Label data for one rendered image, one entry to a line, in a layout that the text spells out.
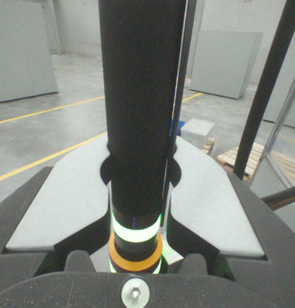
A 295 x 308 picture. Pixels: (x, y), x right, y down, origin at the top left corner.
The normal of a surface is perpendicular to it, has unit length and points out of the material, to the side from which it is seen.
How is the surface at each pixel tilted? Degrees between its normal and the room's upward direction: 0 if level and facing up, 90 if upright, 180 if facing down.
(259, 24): 90
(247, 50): 90
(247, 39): 90
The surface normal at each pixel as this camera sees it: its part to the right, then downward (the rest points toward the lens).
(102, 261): 0.05, -0.85
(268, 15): -0.61, 0.39
